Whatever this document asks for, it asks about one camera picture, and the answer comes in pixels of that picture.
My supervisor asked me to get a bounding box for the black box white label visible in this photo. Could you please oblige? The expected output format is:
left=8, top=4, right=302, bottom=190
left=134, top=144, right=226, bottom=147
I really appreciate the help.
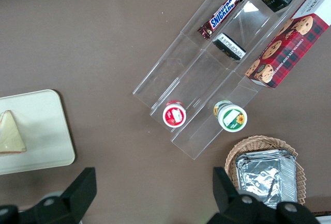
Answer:
left=212, top=33, right=247, bottom=62

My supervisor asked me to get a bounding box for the green lid yogurt cup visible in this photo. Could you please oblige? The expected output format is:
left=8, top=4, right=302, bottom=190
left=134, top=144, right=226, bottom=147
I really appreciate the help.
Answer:
left=213, top=100, right=248, bottom=133

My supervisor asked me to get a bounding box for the stack of foil trays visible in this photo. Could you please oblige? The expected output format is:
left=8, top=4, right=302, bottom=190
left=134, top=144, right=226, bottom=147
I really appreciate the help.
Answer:
left=235, top=149, right=298, bottom=210

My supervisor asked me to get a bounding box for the red tartan cookie box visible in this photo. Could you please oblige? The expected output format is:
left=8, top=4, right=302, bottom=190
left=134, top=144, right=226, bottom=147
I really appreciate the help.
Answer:
left=244, top=0, right=331, bottom=90

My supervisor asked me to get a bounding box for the red lid yogurt cup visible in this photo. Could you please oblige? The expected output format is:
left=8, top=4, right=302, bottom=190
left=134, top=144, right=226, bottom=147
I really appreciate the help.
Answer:
left=162, top=99, right=187, bottom=128

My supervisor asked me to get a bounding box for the snickers chocolate bar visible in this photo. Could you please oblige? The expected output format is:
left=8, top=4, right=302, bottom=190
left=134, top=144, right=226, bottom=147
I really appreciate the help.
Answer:
left=197, top=0, right=244, bottom=40

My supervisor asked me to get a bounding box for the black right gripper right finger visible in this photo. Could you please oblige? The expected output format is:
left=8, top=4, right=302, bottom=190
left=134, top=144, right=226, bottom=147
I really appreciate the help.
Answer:
left=206, top=167, right=319, bottom=224

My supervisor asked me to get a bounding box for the light wicker basket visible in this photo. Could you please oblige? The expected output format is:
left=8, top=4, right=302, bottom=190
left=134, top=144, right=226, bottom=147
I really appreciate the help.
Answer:
left=224, top=135, right=306, bottom=207

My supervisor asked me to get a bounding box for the beige plastic tray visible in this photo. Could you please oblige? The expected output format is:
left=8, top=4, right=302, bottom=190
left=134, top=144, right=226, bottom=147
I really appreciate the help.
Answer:
left=0, top=89, right=77, bottom=176

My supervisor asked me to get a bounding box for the clear acrylic stepped shelf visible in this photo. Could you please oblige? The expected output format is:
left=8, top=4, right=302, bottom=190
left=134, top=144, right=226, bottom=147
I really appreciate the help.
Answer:
left=132, top=0, right=331, bottom=161

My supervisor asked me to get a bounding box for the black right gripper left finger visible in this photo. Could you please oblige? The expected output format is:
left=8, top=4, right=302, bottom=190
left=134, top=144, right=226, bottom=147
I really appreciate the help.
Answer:
left=0, top=167, right=98, bottom=224

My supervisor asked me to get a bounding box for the triangular sandwich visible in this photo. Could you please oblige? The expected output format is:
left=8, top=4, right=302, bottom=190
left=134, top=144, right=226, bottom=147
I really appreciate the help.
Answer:
left=0, top=110, right=27, bottom=155

